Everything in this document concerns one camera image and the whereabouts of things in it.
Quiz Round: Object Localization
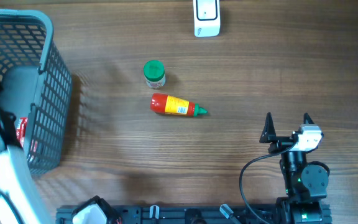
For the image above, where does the grey plastic mesh basket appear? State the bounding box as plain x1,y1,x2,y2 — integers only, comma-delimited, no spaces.
0,9,73,175

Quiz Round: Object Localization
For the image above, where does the red sauce bottle green cap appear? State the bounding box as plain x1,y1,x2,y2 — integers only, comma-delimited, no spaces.
150,93,208,117

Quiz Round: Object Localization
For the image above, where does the green lid spice jar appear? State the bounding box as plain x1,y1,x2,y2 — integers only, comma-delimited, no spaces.
144,60,166,89

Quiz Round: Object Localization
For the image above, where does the white barcode scanner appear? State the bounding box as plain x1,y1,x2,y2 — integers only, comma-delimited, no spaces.
193,0,221,38

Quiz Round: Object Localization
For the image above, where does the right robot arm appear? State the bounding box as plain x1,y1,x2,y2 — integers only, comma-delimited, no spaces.
259,113,333,223

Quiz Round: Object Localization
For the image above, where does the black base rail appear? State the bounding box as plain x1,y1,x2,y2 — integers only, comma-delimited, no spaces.
55,204,333,224

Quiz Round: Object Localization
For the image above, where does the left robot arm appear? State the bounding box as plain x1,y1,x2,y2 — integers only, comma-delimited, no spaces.
0,84,54,223

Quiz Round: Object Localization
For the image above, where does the red snack bar wrapper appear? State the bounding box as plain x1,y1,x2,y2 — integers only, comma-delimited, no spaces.
16,117,28,147

